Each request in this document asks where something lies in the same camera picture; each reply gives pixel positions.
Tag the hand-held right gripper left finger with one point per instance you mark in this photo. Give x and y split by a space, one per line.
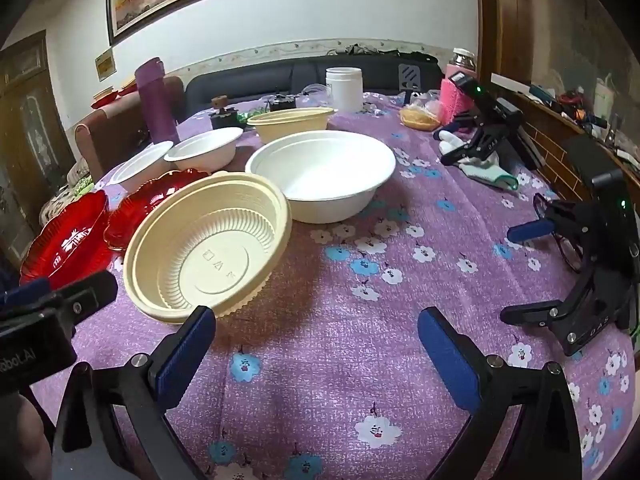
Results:
185 360

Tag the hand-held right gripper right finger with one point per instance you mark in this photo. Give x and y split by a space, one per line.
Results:
447 360

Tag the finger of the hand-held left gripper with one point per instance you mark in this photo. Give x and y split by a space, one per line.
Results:
22 291
92 291

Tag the beige ribbed plastic bowl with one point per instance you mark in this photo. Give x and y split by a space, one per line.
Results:
215 260

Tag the small white bowl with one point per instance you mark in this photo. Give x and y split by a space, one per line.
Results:
205 152
135 167

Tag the large white bowl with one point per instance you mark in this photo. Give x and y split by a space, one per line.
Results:
320 170

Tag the cream plastic plate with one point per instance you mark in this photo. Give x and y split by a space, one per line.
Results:
280 132

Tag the person's left forearm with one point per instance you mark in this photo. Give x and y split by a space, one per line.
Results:
20 435

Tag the red glass plate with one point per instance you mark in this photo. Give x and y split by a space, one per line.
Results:
65 245
135 205

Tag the floral patterned cushion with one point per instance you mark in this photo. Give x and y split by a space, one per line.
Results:
60 195

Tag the purple floral tablecloth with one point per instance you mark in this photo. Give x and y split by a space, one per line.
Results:
325 340

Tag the brown wooden door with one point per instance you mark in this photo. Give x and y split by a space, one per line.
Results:
25 135

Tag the brown wooden chair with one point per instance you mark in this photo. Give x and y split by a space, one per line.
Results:
110 135

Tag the dark-framed eyeglasses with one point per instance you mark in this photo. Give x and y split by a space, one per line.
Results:
536 202

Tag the idle black gripper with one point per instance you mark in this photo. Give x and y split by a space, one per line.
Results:
600 260
492 130

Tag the white glove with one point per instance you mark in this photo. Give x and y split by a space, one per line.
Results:
480 171

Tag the purple thermos bottle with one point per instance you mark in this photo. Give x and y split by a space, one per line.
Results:
157 105

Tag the black jar with cork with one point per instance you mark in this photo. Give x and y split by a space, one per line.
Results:
222 120

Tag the green wrapper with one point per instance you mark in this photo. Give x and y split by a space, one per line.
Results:
245 117

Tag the brick-pattern side counter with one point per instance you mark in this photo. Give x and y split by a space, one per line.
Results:
550 145

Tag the black sofa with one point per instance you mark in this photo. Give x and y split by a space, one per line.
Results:
250 82

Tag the jar with pink knit cover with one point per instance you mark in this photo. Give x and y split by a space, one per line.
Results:
452 97

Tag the black round container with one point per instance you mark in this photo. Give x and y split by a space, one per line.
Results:
281 104

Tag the grey slotted plastic piece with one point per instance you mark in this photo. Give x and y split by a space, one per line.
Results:
409 77

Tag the white plastic jar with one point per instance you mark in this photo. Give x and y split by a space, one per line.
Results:
344 92

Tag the small wall picture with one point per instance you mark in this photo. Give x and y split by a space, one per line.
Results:
105 65

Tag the brown wooden door frame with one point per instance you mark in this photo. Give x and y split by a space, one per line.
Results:
505 20

